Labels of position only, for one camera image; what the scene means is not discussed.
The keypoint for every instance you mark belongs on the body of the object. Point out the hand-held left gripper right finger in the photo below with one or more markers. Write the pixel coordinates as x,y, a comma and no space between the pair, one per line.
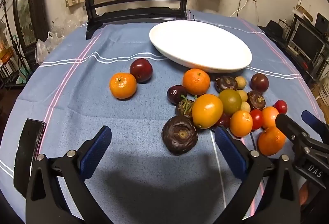
228,149

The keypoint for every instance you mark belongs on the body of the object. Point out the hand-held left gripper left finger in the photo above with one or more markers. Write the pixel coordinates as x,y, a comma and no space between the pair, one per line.
96,152

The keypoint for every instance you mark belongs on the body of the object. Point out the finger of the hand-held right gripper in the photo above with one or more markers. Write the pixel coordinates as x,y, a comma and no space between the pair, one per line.
312,118
287,123

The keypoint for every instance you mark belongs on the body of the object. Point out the red cherry tomato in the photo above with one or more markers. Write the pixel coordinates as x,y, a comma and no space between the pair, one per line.
256,119
280,106

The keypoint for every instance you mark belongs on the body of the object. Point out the small orange kumquat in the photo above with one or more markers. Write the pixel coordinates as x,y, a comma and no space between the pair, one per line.
241,123
270,117

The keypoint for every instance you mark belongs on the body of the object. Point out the orange mandarin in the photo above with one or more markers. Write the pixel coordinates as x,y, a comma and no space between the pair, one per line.
196,81
271,141
122,85

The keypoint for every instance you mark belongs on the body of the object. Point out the large orange tomato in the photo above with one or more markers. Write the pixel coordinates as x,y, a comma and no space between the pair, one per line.
207,110

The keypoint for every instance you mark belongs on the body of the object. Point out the large dark water chestnut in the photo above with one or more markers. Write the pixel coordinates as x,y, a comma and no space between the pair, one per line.
180,134

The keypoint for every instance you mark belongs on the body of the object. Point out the water chestnut with green stem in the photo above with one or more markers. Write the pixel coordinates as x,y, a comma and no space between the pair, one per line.
183,108

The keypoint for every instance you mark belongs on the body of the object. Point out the small dark purple plum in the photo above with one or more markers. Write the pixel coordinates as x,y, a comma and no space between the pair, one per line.
176,94

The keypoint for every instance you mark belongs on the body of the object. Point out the white oval plate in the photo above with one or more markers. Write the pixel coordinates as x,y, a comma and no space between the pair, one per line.
203,44

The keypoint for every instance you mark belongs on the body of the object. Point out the white plastic bucket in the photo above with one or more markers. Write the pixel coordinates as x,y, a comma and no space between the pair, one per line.
324,91

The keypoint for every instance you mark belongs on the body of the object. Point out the blue striped tablecloth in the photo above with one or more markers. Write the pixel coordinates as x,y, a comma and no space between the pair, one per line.
123,121

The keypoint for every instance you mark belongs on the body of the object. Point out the tan longan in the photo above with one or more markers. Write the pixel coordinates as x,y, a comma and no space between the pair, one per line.
239,80
242,95
245,107

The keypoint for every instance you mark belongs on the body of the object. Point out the green-brown tomato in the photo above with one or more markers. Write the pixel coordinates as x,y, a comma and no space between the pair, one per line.
230,101

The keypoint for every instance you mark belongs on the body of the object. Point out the black metal desk rack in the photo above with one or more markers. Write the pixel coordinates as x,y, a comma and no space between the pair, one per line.
321,59

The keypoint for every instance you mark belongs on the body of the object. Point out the black smartphone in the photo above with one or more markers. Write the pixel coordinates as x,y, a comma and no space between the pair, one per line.
27,152

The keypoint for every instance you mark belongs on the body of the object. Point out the black computer monitor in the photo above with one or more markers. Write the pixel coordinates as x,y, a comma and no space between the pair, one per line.
307,40

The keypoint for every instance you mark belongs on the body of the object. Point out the dark red plum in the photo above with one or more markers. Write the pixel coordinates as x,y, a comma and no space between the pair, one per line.
141,70

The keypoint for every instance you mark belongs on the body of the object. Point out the black hat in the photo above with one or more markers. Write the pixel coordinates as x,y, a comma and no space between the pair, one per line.
272,30

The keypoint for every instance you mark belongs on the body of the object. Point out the black speaker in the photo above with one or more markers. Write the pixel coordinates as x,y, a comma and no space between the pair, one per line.
322,23

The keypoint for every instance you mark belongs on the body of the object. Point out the cardboard box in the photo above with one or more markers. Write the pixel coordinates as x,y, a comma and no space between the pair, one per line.
304,12

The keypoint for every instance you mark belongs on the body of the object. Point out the clear plastic bag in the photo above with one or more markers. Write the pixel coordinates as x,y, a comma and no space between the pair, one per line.
47,45

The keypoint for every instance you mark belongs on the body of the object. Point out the dark wooden framed cabinet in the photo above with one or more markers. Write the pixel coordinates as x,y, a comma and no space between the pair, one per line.
34,8

